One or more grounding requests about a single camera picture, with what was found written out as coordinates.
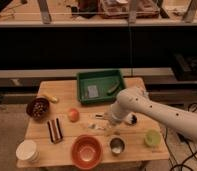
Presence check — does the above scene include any orange peach fruit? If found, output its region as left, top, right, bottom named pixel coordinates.
left=68, top=108, right=79, bottom=122

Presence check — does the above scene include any green plastic cup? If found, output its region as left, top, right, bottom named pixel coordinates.
left=144, top=130, right=161, bottom=147

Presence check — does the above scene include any black floor cable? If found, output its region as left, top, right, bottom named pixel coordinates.
left=162, top=128, right=197, bottom=171

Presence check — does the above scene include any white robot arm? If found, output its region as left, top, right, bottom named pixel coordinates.
left=105, top=86, right=197, bottom=142

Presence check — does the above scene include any small metal cup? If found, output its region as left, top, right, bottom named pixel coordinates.
left=109, top=138, right=125, bottom=156

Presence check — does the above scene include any orange plastic bowl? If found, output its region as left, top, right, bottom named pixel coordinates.
left=71, top=135, right=103, bottom=170

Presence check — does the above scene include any green pickle in tray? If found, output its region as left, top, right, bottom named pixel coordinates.
left=107, top=83, right=120, bottom=95

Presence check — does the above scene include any yellow banana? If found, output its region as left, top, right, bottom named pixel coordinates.
left=43, top=94, right=59, bottom=103

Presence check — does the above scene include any striped brown white sponge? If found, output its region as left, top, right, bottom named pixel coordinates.
left=47, top=118, right=63, bottom=144

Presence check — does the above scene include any green plastic tray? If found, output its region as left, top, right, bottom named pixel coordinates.
left=77, top=69, right=126, bottom=104

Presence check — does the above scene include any white dish brush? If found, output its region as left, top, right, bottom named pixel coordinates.
left=94, top=113, right=137, bottom=125

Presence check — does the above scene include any white paper cup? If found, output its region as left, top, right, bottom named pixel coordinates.
left=16, top=140, right=39, bottom=162

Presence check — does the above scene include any grey card in tray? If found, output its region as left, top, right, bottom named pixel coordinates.
left=87, top=85, right=98, bottom=98

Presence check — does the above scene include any brown bowl with nuts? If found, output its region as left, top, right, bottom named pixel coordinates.
left=26, top=98, right=50, bottom=120

